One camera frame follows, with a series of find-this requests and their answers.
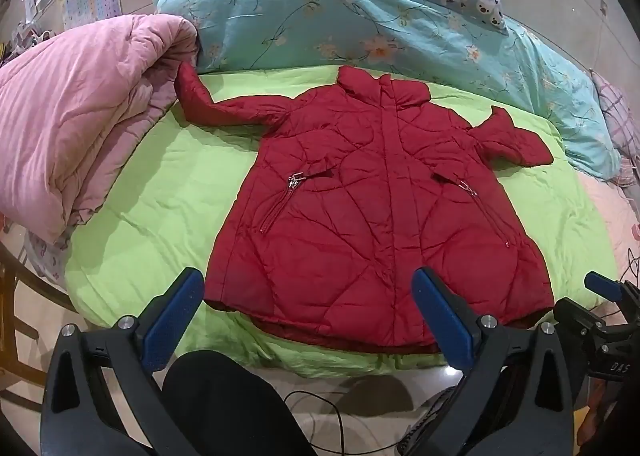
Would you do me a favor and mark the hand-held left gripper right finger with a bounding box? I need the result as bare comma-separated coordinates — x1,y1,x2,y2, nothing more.
411,267,576,456

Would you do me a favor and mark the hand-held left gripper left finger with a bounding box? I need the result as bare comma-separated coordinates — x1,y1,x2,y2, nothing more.
40,267,206,456

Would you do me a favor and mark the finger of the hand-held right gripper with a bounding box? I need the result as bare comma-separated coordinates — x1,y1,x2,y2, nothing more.
554,298,608,362
584,272,640,324

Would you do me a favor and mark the red quilted jacket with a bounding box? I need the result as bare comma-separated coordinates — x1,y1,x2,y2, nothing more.
176,60,555,352

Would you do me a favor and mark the pale pink sheet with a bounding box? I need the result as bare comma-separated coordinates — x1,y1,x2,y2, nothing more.
575,171,640,281

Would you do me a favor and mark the person's black trouser leg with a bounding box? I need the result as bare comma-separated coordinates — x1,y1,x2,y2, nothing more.
160,350,316,456

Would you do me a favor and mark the green bed sheet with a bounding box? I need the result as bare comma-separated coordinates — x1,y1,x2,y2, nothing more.
64,63,621,379

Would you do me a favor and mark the white patterned cloth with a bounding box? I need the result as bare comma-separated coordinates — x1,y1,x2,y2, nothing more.
25,231,76,287

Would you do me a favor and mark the wooden chair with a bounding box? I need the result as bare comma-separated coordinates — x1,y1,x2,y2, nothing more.
0,241,81,417

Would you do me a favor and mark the plaid pillow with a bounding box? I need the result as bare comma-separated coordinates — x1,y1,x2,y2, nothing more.
590,68,640,161

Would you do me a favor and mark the pink quilt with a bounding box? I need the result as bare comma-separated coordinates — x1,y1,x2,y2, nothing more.
0,13,201,244

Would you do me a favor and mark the teal floral quilt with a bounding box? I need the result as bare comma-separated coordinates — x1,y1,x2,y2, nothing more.
152,0,621,181

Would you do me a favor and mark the black cable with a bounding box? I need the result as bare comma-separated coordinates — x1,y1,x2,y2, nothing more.
285,390,346,456

